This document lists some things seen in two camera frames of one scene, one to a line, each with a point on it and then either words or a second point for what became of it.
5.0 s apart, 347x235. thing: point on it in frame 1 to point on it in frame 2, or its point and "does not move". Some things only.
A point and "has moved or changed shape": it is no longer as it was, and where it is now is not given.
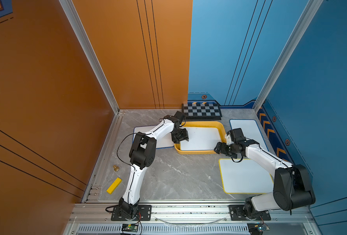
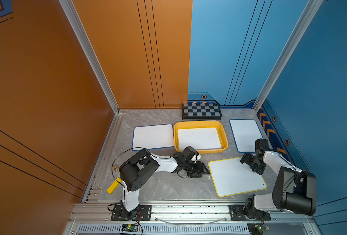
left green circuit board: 130,227 does not move
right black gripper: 222,149 to 245,158
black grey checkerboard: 201,111 does not move
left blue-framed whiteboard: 166,141 does not move
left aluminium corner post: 78,27 does not move
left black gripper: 185,136 to 199,170
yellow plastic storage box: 205,124 does not move
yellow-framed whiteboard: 202,138 does not move
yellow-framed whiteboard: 246,176 has moved or changed shape
